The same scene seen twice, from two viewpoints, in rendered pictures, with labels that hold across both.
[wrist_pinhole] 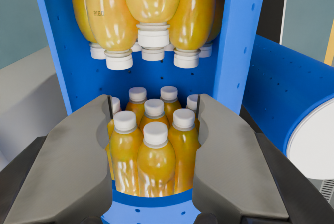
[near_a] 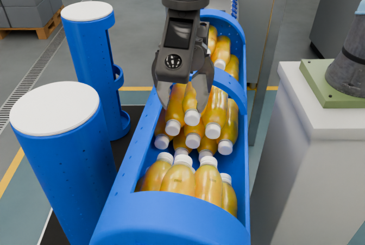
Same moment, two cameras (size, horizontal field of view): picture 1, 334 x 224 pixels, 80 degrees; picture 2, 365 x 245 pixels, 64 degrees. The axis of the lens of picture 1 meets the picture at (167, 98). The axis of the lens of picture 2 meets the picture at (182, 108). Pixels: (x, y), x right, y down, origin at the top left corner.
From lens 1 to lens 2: 42 cm
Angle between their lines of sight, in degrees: 23
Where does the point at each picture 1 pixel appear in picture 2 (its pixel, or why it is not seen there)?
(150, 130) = (194, 119)
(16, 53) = not seen: outside the picture
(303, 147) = (86, 104)
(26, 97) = (298, 170)
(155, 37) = (181, 157)
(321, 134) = (72, 111)
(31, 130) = (294, 142)
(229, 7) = (144, 151)
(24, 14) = not seen: outside the picture
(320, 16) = not seen: outside the picture
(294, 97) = (81, 143)
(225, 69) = (149, 131)
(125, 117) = (211, 132)
